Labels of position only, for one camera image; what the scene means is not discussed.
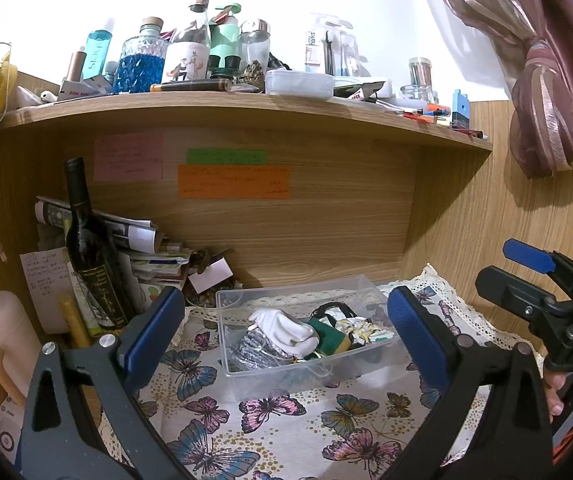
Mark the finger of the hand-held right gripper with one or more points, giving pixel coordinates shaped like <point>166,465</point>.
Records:
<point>529,255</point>
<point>509,290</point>

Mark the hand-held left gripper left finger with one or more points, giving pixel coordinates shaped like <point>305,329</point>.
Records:
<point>154,330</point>

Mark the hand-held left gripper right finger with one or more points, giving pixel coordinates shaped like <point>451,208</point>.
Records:
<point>411,330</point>

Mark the black-trimmed white cloth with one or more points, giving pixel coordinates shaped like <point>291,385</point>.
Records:
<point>366,332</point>

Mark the green sock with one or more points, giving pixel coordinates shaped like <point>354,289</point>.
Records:
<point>329,337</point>

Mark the grey patterned sock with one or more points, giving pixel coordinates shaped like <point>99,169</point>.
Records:
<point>254,352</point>

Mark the white sock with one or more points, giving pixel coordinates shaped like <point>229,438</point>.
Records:
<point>284,330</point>

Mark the clear plastic box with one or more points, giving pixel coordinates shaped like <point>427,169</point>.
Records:
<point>286,385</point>

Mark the person's right hand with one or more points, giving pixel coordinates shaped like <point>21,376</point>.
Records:
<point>552,385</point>

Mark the pile of paper packets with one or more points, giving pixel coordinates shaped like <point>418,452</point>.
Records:
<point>161,272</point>

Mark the white card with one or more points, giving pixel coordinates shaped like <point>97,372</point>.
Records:
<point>210,275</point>

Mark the yellow pen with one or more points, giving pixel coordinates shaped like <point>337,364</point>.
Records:
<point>74,322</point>

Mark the dark wine bottle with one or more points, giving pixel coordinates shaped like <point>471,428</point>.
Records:
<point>91,260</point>

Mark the rolled magazine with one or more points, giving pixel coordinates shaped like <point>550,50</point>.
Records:
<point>136,232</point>

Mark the white handwritten paper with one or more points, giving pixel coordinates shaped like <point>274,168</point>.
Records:
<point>44,285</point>

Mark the beige cylinder bottle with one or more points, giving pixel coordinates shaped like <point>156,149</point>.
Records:
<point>6,335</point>

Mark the butterfly print tablecloth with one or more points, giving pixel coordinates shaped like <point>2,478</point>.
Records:
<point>291,435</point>

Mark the blue block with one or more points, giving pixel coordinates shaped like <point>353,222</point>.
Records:
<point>460,107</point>

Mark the pink striped curtain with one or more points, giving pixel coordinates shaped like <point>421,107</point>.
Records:
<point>541,90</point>

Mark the orange sticky note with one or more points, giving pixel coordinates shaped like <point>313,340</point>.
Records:
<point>234,181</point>

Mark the pink sticky note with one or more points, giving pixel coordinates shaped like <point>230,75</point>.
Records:
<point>129,157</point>

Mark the orange markers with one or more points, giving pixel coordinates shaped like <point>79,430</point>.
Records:
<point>426,111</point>

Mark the white round-logo packet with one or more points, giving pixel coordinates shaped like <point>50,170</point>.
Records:
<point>6,430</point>

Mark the green sticky note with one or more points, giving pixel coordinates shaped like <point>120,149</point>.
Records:
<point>226,156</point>

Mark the glass jar with silver tubes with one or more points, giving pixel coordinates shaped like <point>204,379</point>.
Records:
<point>419,80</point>

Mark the wooden shelf board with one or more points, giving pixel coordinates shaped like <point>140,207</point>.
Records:
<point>266,115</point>

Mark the brown pen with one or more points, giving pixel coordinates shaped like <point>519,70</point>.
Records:
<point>189,86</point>

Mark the red and white box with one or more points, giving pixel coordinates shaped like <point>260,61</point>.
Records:
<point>84,87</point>

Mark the white earbud case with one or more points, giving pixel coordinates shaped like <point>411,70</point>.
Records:
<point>36,95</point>

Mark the blue liquid glass bottle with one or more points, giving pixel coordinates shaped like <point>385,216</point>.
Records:
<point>141,67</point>

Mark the clear lidded container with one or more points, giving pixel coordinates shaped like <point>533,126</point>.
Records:
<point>299,83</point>

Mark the clear bottle with illustrated label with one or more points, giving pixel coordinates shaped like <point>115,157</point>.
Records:
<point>186,57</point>

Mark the copper cosmetic tube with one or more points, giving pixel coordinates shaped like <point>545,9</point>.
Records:
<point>76,65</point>

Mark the brown pinecone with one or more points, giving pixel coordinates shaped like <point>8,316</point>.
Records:
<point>255,72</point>

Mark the turquoise tube bottle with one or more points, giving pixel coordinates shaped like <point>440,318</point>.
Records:
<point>97,52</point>

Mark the yellow cloth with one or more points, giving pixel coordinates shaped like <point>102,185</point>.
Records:
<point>5,85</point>

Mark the clear blister pack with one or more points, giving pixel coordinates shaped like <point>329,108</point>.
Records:
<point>331,45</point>

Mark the mint green pump bottle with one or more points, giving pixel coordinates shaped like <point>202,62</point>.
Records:
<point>226,40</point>

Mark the clear jar with silver lid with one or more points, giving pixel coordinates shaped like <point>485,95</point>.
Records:
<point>255,45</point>

